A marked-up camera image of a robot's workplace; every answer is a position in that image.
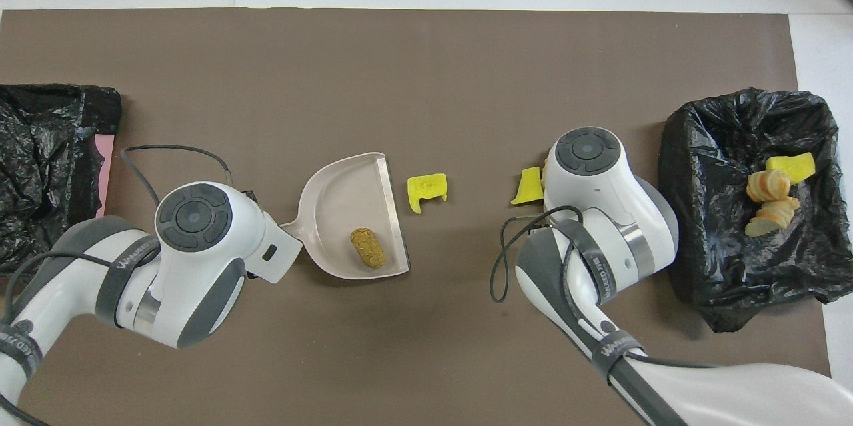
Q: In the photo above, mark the rounded striped bread roll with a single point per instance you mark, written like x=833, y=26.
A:
x=768, y=186

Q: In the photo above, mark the pink plastic bin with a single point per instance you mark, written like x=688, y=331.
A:
x=104, y=166

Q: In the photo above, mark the brown peanut shaped bread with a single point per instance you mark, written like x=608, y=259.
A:
x=368, y=248

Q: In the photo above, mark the brown table mat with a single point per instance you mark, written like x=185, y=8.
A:
x=433, y=346

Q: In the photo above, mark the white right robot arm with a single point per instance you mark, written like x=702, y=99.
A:
x=600, y=212

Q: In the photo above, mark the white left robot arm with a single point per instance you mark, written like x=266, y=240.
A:
x=200, y=279

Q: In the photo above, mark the striped bread chunk pale face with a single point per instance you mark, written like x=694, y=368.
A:
x=773, y=214

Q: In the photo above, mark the black trash bag bin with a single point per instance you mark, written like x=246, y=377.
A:
x=706, y=212

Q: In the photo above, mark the yellow sponge wedge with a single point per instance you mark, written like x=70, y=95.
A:
x=530, y=187

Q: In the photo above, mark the black bag over pink bin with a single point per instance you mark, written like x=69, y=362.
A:
x=40, y=146

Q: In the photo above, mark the beige plastic dustpan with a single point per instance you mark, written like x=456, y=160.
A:
x=340, y=206

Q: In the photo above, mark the notched yellow sponge piece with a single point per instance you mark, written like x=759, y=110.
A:
x=426, y=187

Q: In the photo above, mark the green and yellow sponge piece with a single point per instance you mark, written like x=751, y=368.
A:
x=793, y=167

